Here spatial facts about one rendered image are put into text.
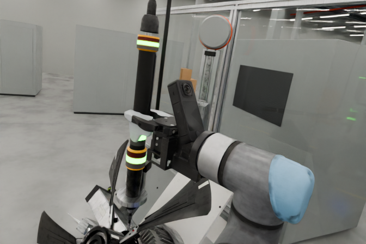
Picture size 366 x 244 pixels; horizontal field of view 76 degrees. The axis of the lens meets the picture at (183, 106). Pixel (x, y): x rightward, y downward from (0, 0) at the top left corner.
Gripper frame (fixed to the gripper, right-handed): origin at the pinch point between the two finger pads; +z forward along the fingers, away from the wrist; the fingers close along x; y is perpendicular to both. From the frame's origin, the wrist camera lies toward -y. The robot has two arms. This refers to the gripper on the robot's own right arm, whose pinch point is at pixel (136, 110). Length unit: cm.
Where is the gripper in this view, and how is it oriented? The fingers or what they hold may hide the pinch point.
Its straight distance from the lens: 52.4
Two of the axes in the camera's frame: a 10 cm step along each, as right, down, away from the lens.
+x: 6.6, -0.8, 7.5
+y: -1.4, 9.7, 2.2
